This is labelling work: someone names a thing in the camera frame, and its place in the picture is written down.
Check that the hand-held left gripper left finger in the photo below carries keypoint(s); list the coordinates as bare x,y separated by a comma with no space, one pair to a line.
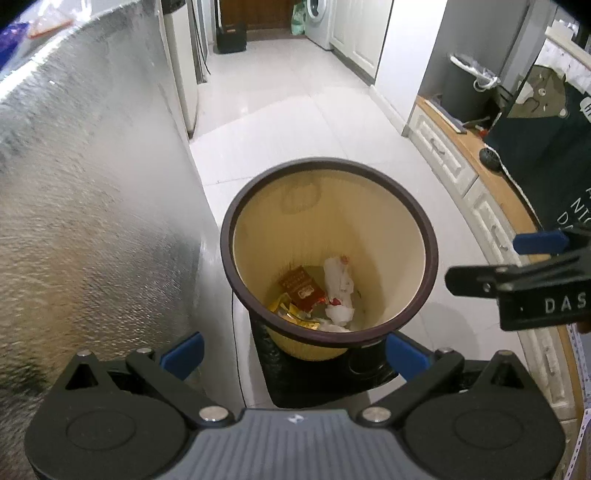
184,353

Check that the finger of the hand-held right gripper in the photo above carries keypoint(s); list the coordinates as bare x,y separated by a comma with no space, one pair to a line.
471,280
540,242

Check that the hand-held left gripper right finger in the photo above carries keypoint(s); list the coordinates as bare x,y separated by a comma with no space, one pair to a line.
406,356

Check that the gold snack packet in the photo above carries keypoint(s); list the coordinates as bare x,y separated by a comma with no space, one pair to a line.
295,318

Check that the yellow bin brown rim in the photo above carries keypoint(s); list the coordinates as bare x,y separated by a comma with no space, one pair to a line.
369,221

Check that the red snack box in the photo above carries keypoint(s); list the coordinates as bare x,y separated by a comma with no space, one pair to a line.
302,288

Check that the clear plastic bag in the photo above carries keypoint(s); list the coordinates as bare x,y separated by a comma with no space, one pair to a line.
48,23

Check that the purple snack bag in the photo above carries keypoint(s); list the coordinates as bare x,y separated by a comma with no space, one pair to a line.
11,39

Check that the dark printed cloth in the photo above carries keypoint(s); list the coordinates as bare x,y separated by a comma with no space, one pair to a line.
549,161

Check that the low cabinet wooden top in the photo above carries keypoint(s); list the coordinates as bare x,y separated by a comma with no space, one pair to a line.
443,143

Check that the black bin white liner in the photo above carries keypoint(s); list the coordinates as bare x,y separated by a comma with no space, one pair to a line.
464,92

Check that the white kitchen cabinets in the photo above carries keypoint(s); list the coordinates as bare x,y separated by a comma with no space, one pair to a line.
360,37

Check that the white refrigerator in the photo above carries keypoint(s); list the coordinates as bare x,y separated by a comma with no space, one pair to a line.
182,69

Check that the white washing machine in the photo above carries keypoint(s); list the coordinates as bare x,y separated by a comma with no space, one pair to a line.
318,23

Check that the green bag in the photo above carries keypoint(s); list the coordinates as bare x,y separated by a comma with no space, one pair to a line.
299,18

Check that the black speaker box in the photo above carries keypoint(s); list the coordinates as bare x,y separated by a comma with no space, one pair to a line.
231,39

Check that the brown wooden door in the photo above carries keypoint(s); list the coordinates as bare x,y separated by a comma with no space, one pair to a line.
258,11

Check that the white perforated rack post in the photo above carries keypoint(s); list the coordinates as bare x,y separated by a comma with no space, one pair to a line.
582,443

